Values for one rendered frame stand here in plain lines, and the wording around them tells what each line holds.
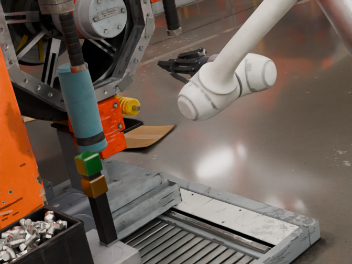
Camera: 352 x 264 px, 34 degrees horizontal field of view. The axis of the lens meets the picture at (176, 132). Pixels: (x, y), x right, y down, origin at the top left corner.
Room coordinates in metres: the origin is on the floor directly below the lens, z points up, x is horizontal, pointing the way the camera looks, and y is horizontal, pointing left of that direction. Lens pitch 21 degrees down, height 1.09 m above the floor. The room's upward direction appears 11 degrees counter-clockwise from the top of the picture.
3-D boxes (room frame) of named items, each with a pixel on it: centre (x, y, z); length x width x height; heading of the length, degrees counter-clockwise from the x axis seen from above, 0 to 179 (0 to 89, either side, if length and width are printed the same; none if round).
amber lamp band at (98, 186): (1.10, 0.19, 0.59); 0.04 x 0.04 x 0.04; 39
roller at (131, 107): (1.91, 0.20, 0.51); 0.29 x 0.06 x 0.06; 39
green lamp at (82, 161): (1.10, 0.19, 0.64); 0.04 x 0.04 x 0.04; 39
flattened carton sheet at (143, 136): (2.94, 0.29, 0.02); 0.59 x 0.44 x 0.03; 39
